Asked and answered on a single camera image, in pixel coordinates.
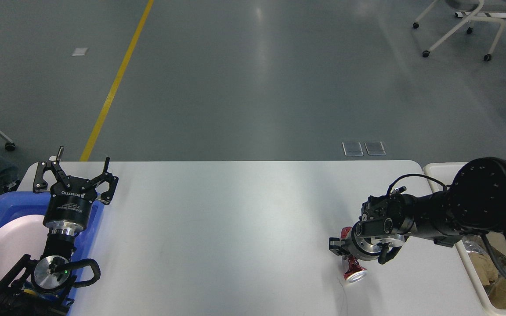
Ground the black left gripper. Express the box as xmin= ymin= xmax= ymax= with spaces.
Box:
xmin=33 ymin=147 xmax=119 ymax=232

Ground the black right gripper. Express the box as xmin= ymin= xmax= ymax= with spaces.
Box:
xmin=329 ymin=226 xmax=405 ymax=263

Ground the crushed red can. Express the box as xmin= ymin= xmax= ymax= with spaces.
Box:
xmin=340 ymin=226 xmax=367 ymax=284

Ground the pink plate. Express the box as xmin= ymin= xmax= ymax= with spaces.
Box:
xmin=0 ymin=215 xmax=48 ymax=280

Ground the dark brown paper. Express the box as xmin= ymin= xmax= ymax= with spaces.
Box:
xmin=468 ymin=252 xmax=499 ymax=287

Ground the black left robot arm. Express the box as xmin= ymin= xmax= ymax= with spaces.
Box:
xmin=0 ymin=147 xmax=119 ymax=316

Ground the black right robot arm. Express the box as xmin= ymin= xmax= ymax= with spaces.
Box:
xmin=329 ymin=157 xmax=506 ymax=280

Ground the beige plastic bin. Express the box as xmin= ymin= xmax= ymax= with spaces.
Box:
xmin=423 ymin=162 xmax=506 ymax=316

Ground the white rolling chair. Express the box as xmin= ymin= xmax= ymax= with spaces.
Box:
xmin=422 ymin=0 xmax=506 ymax=62

